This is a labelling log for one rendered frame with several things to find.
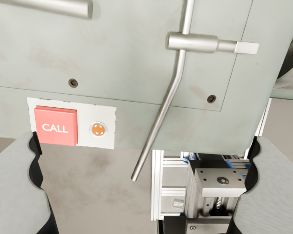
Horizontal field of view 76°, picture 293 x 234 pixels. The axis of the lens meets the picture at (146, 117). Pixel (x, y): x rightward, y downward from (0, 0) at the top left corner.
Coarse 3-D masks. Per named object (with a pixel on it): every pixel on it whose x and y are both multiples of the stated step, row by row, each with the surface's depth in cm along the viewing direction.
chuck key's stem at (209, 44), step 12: (168, 36) 23; (180, 36) 23; (192, 36) 23; (204, 36) 23; (216, 36) 23; (168, 48) 24; (180, 48) 24; (192, 48) 24; (204, 48) 23; (216, 48) 23; (228, 48) 24; (240, 48) 24; (252, 48) 24
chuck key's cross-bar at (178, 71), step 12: (192, 0) 22; (192, 12) 22; (180, 60) 24; (180, 72) 25; (168, 96) 27; (168, 108) 28; (156, 120) 28; (156, 132) 29; (144, 156) 31; (132, 180) 33
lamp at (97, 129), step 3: (93, 126) 30; (96, 126) 30; (99, 126) 30; (102, 126) 30; (93, 129) 30; (96, 129) 30; (99, 129) 30; (102, 129) 30; (93, 132) 30; (96, 132) 30; (99, 132) 30; (102, 132) 30; (96, 135) 30; (99, 135) 30
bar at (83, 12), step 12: (0, 0) 22; (12, 0) 22; (24, 0) 21; (36, 0) 21; (48, 0) 21; (60, 0) 21; (72, 0) 21; (84, 0) 22; (60, 12) 22; (72, 12) 22; (84, 12) 22
